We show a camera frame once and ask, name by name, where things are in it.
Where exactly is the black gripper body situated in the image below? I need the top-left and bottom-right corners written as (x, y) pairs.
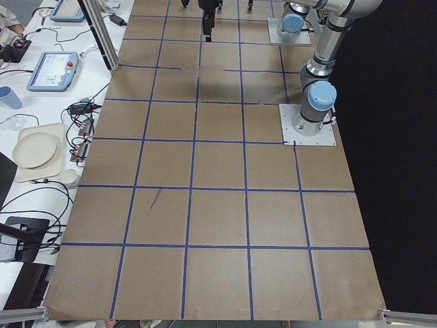
top-left (198, 0), bottom-right (219, 42)

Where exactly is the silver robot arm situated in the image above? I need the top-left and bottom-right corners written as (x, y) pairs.
top-left (288, 0), bottom-right (382, 137)
top-left (197, 0), bottom-right (310, 42)

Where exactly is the black power adapter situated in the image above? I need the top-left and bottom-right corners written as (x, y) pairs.
top-left (109, 14), bottom-right (127, 27)

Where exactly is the blue teach pendant far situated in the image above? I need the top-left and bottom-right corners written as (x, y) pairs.
top-left (50, 0), bottom-right (85, 23)

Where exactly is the blue teach pendant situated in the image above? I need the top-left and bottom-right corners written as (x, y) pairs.
top-left (50, 0), bottom-right (85, 23)
top-left (27, 51), bottom-right (79, 92)

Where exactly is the blue teach pendant near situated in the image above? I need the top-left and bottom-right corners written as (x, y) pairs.
top-left (27, 51), bottom-right (79, 92)

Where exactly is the white paper cup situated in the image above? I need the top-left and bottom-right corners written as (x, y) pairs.
top-left (61, 169), bottom-right (81, 189)

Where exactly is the beige rectangular tray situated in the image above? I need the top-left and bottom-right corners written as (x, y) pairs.
top-left (12, 123), bottom-right (66, 182)

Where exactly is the blue plastic cup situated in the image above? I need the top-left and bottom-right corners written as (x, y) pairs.
top-left (0, 86), bottom-right (22, 109)

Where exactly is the beige round plate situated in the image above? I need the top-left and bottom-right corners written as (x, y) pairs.
top-left (12, 133), bottom-right (57, 169)

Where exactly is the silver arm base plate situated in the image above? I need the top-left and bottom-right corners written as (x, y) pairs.
top-left (267, 18), bottom-right (311, 46)
top-left (279, 104), bottom-right (337, 146)

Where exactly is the aluminium frame post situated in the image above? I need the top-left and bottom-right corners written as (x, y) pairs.
top-left (78, 0), bottom-right (119, 72)

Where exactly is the black camera stand base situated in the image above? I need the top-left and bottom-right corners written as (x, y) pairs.
top-left (1, 217), bottom-right (50, 263)

